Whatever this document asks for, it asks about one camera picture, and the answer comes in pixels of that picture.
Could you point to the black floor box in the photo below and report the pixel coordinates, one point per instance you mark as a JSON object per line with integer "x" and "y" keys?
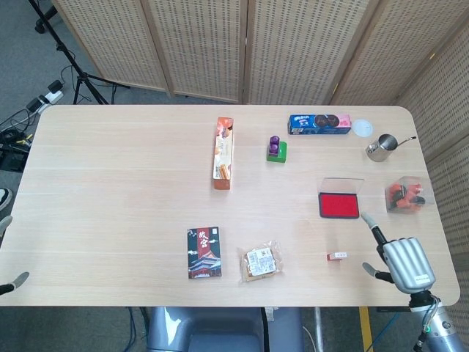
{"x": 11, "y": 157}

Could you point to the white table leg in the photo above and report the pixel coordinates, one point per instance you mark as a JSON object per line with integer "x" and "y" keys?
{"x": 318, "y": 326}

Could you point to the black caster wheel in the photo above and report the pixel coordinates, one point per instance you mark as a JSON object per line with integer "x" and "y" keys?
{"x": 41, "y": 25}

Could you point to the purple toy block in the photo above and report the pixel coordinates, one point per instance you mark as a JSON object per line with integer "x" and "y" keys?
{"x": 274, "y": 144}

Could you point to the black palace print card box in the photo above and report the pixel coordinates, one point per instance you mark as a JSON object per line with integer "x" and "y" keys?
{"x": 204, "y": 253}

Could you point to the blue Oreo cookie box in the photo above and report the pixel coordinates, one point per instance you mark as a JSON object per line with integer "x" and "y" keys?
{"x": 318, "y": 124}

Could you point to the black tripod stand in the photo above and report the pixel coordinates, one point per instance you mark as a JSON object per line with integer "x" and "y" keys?
{"x": 69, "y": 60}

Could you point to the wrapped cake slice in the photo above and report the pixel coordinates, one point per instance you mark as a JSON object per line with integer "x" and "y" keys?
{"x": 261, "y": 262}

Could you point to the small red white stamp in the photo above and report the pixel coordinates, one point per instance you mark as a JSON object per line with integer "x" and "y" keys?
{"x": 339, "y": 255}

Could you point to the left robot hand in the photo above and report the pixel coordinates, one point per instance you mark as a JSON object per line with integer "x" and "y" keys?
{"x": 16, "y": 280}

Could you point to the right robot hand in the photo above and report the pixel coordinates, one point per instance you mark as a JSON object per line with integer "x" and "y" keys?
{"x": 408, "y": 264}

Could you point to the red ink stamp pad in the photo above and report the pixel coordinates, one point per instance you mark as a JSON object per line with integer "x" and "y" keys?
{"x": 339, "y": 205}

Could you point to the green toy block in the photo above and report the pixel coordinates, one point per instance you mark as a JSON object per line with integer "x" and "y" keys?
{"x": 282, "y": 153}

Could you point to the long orange biscuit box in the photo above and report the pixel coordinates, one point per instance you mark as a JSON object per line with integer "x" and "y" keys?
{"x": 223, "y": 154}

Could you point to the white round lid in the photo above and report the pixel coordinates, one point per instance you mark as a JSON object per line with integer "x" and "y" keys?
{"x": 362, "y": 127}

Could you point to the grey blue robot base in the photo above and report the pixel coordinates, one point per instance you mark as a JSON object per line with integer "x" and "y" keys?
{"x": 220, "y": 330}

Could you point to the black white shoe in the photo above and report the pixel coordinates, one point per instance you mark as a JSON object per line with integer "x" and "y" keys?
{"x": 4, "y": 198}

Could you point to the steel milk pitcher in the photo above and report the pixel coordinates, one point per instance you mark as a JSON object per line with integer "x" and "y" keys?
{"x": 381, "y": 150}

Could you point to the white power strip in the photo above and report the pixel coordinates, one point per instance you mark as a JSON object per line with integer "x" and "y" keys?
{"x": 51, "y": 97}

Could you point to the clear plastic box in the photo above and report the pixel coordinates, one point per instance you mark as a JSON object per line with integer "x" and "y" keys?
{"x": 427, "y": 187}

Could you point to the orange black clip pile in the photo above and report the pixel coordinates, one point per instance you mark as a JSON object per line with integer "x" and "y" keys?
{"x": 403, "y": 198}

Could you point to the black power adapter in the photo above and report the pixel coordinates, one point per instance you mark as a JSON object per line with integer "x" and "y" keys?
{"x": 33, "y": 104}
{"x": 55, "y": 86}

